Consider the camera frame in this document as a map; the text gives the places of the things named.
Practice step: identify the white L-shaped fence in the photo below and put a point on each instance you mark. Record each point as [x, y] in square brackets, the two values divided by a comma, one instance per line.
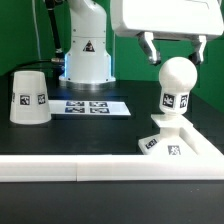
[206, 164]

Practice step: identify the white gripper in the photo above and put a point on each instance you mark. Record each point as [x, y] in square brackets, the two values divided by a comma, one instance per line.
[167, 17]

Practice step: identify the white lamp shade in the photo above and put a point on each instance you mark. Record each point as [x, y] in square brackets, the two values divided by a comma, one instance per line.
[29, 105]

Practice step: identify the white marker sheet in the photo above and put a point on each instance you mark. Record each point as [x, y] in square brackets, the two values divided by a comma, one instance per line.
[107, 108]

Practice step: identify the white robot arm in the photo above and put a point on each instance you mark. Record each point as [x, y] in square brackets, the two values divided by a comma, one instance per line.
[87, 63]

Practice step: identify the white lamp bulb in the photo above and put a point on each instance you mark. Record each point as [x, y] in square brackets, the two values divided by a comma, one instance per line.
[177, 77]

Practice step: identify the white lamp base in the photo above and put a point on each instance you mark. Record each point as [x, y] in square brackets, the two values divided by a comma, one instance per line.
[168, 141]

